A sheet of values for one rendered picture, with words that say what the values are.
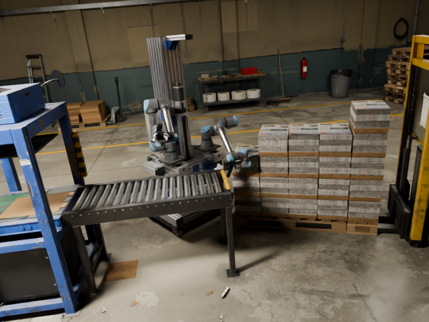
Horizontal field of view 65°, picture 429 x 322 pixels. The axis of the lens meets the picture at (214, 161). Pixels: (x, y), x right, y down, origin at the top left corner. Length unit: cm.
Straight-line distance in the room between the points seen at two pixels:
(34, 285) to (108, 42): 768
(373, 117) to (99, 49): 796
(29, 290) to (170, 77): 230
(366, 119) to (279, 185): 102
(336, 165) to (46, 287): 275
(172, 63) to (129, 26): 626
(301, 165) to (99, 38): 759
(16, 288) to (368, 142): 323
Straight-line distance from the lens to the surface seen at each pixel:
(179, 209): 276
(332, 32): 1074
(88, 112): 917
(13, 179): 370
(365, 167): 347
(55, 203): 313
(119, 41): 989
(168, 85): 363
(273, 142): 335
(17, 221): 303
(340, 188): 353
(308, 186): 350
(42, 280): 316
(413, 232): 364
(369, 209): 367
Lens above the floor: 202
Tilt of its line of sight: 21 degrees down
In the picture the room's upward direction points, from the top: 5 degrees counter-clockwise
